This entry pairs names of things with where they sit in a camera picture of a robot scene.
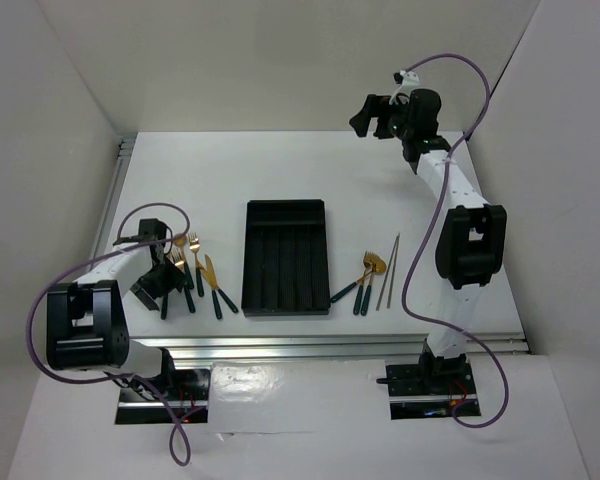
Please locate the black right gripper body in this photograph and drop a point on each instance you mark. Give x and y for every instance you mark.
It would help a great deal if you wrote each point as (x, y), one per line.
(399, 125)

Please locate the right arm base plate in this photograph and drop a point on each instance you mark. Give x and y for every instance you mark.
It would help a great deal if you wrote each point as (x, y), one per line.
(412, 395)

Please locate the gold fork green handle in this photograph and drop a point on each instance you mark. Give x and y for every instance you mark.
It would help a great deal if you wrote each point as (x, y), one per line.
(194, 246)

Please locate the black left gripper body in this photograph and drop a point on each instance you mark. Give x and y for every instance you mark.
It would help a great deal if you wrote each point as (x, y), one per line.
(162, 279)

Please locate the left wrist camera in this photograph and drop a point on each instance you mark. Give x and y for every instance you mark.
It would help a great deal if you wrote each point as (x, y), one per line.
(148, 230)

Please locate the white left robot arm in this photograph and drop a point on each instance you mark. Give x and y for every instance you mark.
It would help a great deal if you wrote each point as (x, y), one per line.
(87, 327)

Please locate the aluminium front rail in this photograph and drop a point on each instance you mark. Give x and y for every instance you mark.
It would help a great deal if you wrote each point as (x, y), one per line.
(286, 348)

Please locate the aluminium left rail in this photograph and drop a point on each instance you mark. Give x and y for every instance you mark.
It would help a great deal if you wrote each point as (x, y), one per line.
(126, 146)

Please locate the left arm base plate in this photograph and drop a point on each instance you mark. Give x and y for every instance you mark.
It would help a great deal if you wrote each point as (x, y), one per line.
(186, 391)

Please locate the aluminium rail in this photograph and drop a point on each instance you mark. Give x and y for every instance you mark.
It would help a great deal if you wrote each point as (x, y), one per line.
(126, 146)
(286, 348)

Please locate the black cutlery tray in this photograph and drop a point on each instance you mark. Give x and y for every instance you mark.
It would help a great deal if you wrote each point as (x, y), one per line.
(285, 267)

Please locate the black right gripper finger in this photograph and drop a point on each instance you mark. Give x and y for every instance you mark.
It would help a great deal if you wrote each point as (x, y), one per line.
(382, 128)
(373, 108)

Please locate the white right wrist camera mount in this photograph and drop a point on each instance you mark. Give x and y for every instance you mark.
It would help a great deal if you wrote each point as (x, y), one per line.
(406, 82)

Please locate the gold knife green handle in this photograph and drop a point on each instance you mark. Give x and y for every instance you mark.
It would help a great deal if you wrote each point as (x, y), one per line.
(221, 294)
(212, 280)

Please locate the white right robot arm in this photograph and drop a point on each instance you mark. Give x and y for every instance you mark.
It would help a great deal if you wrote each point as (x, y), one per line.
(470, 248)

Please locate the gold fork group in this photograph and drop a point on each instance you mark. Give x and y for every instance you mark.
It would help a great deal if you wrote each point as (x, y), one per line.
(360, 292)
(367, 294)

